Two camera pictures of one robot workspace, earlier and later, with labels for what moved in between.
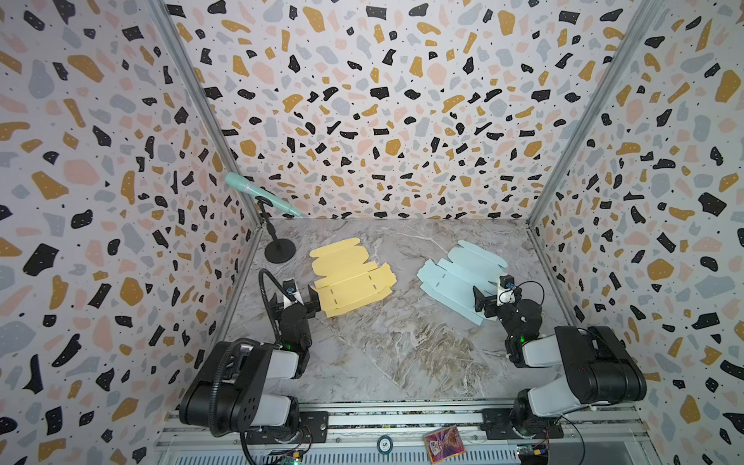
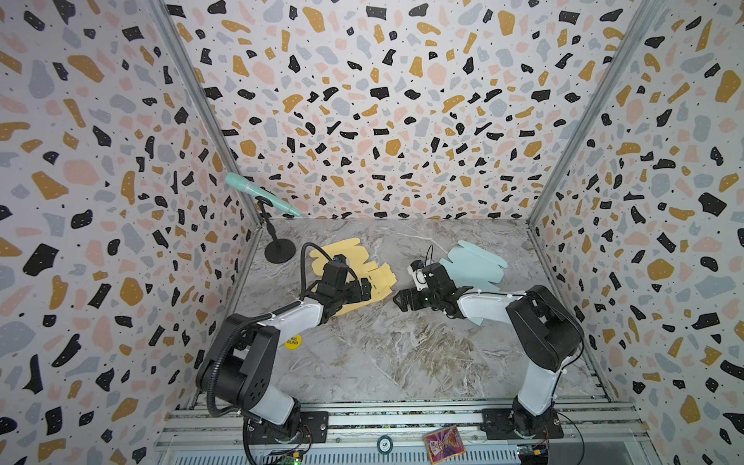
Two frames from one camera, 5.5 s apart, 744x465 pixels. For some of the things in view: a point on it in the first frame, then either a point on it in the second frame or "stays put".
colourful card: x=444 y=444 stays put
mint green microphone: x=239 y=181 stays put
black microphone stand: x=277 y=250 stays put
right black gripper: x=491 y=302 -> x=416 y=298
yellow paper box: x=351 y=282 stays put
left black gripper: x=309 y=299 -> x=354 y=291
